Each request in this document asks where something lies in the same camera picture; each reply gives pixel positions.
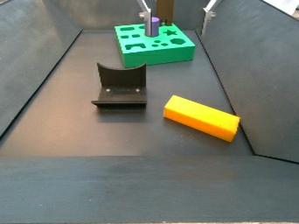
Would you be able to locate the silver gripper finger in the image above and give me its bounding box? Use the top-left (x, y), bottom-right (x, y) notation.
top-left (200, 0), bottom-right (219, 35)
top-left (136, 0), bottom-right (152, 19)

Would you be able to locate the yellow rectangular block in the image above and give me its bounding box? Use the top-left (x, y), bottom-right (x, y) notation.
top-left (163, 95), bottom-right (240, 142)

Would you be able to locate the green shape-sorter board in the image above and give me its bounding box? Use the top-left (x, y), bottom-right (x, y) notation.
top-left (115, 24), bottom-right (195, 68)

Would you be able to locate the black curved fixture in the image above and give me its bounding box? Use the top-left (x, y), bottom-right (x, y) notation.
top-left (90, 63), bottom-right (147, 107)

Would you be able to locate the purple cylinder peg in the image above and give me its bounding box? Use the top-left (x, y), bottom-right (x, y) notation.
top-left (144, 17), bottom-right (160, 37)

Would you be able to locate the brown arch-shaped block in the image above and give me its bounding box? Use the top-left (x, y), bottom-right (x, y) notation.
top-left (156, 0), bottom-right (173, 25)

